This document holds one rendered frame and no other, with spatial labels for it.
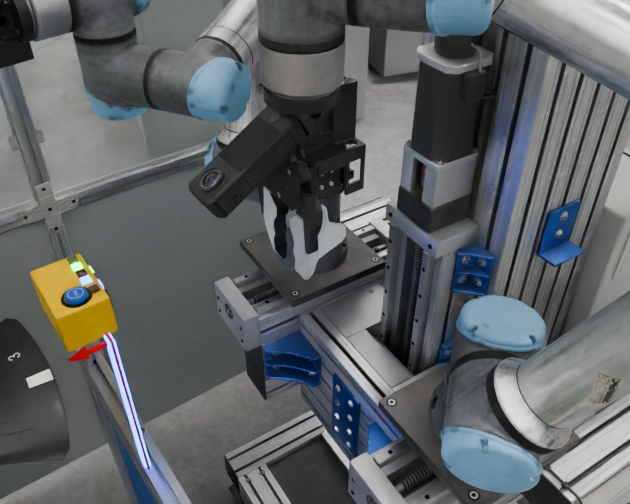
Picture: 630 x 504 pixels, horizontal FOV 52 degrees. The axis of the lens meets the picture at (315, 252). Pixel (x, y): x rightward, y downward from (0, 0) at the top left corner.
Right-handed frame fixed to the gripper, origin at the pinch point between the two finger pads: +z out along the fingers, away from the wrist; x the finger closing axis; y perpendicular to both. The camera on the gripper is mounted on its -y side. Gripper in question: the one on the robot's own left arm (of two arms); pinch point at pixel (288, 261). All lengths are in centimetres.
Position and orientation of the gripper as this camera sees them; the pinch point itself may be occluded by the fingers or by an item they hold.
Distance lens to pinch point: 70.2
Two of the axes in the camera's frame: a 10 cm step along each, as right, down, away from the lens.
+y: 8.1, -3.7, 4.5
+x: -5.8, -5.2, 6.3
